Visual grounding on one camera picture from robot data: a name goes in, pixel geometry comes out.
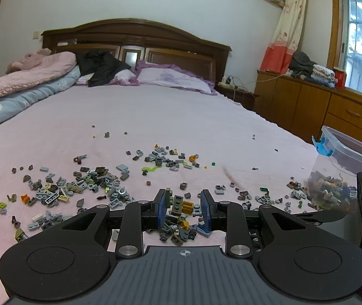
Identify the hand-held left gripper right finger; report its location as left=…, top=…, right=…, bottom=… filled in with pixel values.
left=201, top=190, right=299, bottom=258

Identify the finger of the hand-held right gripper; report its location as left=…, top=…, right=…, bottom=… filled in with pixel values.
left=295, top=209, right=347, bottom=226

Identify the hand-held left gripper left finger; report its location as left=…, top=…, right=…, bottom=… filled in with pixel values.
left=62, top=188, right=169, bottom=258

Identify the olive studded toy brick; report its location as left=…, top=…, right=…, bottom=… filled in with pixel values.
left=171, top=194, right=185, bottom=217

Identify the clear plastic container blue latch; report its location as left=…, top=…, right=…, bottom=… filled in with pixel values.
left=307, top=125, right=362, bottom=214

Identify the pile of small toy bricks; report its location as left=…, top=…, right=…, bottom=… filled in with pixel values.
left=0, top=125, right=312, bottom=275

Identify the long wooden cabinet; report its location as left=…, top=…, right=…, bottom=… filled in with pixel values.
left=253, top=69, right=362, bottom=154

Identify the dark wooden nightstand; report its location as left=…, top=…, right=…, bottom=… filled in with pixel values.
left=217, top=82, right=260, bottom=112

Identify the red box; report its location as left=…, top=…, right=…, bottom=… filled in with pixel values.
left=334, top=68, right=347, bottom=88

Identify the purple frilled pillow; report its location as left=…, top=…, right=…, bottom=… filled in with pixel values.
left=135, top=59, right=219, bottom=96

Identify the white pillow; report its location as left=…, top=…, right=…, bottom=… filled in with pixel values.
left=114, top=69, right=138, bottom=85

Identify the heap of folded clothes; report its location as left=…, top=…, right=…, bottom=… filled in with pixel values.
left=287, top=51, right=338, bottom=88

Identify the black jacket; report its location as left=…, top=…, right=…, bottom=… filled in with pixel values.
left=76, top=50, right=133, bottom=87

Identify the dark wooden headboard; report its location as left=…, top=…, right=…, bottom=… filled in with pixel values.
left=41, top=18, right=233, bottom=85

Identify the blue floral quilt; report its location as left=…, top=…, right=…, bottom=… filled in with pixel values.
left=0, top=67, right=82, bottom=138

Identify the cream and orange curtain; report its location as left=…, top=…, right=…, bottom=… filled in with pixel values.
left=260, top=0, right=309, bottom=74

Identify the pink checked quilt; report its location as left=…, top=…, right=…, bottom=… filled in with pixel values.
left=0, top=52, right=77, bottom=111

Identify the pink plush toy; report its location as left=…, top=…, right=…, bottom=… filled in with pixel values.
left=6, top=48, right=52, bottom=74

